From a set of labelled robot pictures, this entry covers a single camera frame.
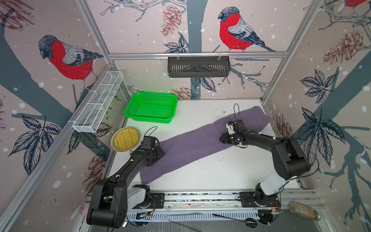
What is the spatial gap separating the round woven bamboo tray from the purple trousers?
7.2 inches

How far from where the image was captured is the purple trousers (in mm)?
860

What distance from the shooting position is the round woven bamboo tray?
943mm
